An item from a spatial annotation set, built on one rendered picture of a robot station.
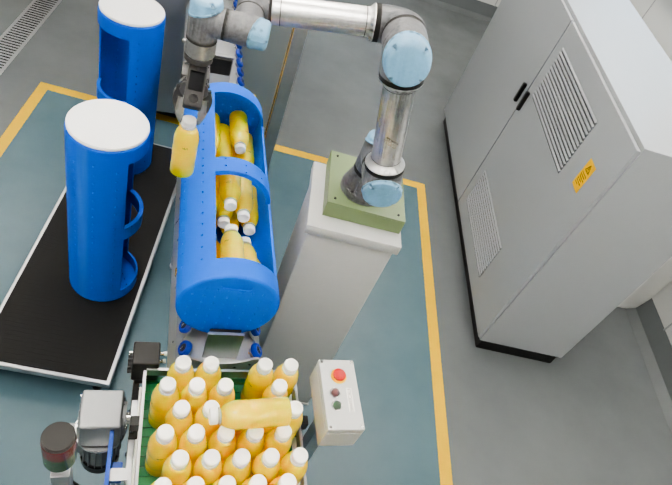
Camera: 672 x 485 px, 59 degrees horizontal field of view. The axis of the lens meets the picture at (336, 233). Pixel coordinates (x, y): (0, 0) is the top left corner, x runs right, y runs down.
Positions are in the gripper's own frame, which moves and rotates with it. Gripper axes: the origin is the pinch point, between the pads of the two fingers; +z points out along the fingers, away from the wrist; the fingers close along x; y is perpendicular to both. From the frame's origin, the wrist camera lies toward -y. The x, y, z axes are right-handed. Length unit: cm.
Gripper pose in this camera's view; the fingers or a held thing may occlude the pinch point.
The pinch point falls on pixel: (189, 121)
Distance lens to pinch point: 167.6
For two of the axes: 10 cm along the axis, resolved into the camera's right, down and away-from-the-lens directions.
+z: -2.9, 6.4, 7.1
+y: -1.0, -7.6, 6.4
